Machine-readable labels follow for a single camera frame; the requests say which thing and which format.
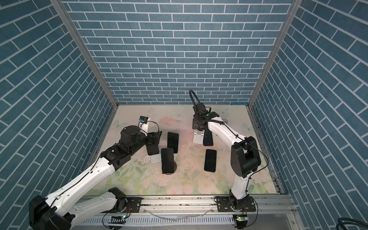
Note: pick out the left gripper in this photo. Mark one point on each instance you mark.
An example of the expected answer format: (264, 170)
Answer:
(151, 142)

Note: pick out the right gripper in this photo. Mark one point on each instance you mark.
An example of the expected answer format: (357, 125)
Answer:
(194, 124)

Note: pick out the white phone stand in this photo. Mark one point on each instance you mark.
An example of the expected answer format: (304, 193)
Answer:
(198, 137)
(155, 158)

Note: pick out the purple case phone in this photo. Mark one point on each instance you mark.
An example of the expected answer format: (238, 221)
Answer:
(208, 138)

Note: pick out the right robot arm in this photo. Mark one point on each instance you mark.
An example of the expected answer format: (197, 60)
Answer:
(245, 158)

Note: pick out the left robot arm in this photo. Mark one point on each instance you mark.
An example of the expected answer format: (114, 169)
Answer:
(61, 210)

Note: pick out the phone on middle back stand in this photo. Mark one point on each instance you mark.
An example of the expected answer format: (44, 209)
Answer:
(173, 141)

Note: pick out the phone on round black stand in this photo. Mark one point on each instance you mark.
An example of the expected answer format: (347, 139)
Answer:
(167, 155)

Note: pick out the round black phone stand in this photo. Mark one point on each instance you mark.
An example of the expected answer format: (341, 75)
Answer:
(169, 168)

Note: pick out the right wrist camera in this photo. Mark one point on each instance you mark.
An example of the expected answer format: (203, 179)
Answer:
(199, 107)

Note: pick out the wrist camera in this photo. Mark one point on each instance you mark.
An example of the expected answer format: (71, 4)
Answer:
(143, 122)
(199, 107)

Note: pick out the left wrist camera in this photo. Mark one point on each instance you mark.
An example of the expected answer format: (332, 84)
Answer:
(143, 122)

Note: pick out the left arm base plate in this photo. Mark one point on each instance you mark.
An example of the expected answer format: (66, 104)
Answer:
(132, 205)

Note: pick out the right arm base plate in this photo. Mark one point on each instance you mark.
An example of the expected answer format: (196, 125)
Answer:
(229, 203)

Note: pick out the aluminium mounting rail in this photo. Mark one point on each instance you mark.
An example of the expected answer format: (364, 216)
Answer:
(199, 212)

